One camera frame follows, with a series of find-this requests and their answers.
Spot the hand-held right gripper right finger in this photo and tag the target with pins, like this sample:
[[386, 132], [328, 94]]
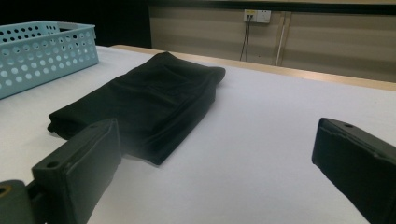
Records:
[[358, 161]]

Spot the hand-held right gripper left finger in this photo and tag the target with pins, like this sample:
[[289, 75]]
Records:
[[77, 161]]

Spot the black cloth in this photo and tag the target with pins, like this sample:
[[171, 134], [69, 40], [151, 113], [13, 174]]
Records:
[[155, 102]]

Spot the light blue perforated basket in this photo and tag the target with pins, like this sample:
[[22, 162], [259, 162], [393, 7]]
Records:
[[37, 62]]

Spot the wooden table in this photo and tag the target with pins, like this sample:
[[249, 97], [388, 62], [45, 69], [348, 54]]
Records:
[[311, 74]]

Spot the white table sheet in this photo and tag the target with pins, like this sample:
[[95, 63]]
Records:
[[264, 124]]

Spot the white wall socket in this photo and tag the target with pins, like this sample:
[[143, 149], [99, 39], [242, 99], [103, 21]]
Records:
[[257, 16]]

